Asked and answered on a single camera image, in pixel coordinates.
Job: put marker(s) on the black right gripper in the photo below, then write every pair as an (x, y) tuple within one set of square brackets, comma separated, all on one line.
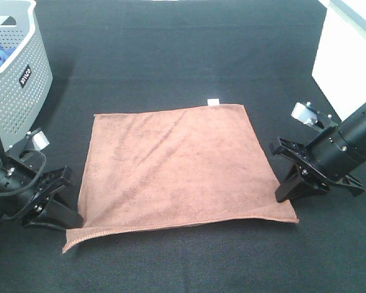
[(324, 162)]

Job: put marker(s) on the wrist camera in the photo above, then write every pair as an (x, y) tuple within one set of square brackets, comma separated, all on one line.
[(36, 140), (307, 115)]

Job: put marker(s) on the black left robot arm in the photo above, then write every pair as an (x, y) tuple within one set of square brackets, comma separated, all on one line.
[(17, 151)]

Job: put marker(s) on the brown towel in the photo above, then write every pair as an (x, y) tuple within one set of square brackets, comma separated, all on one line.
[(174, 168)]

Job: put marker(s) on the grey perforated laundry basket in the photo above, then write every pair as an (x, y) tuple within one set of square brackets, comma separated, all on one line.
[(25, 77)]

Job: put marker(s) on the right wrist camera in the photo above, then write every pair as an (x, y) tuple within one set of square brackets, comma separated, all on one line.
[(307, 115)]

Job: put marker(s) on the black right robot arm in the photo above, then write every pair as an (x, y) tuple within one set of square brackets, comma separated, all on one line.
[(353, 131)]

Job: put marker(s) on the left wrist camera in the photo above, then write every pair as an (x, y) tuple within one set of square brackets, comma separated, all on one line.
[(36, 140)]

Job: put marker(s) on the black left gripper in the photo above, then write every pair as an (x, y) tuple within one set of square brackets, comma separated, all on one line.
[(36, 199)]

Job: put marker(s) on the white box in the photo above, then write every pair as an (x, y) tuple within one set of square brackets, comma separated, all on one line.
[(340, 63)]

